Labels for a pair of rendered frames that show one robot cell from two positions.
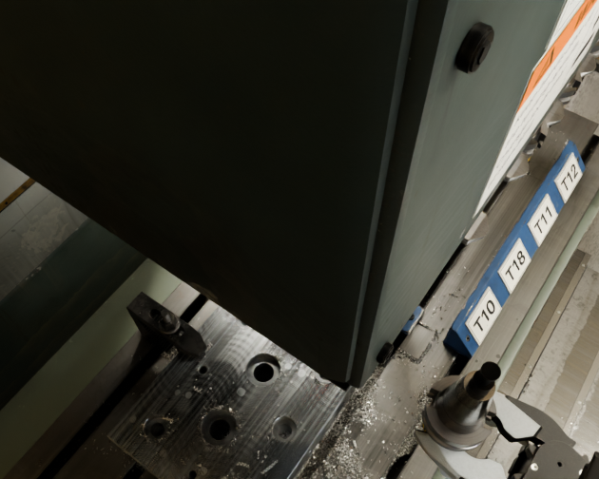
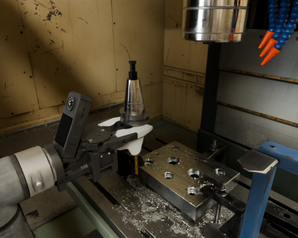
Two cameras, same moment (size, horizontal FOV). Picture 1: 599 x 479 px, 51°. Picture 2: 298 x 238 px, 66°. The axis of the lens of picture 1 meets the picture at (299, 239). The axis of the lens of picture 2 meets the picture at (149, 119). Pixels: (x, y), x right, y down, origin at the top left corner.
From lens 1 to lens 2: 75 cm
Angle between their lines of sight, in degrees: 76
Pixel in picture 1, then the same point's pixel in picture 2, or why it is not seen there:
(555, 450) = (105, 135)
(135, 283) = not seen: hidden behind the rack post
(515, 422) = (124, 131)
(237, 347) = (205, 167)
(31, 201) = (260, 123)
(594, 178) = not seen: outside the picture
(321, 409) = (174, 187)
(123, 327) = not seen: hidden behind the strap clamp
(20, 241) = (247, 130)
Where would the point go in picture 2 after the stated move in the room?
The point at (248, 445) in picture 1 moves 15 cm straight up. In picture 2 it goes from (164, 166) to (165, 126)
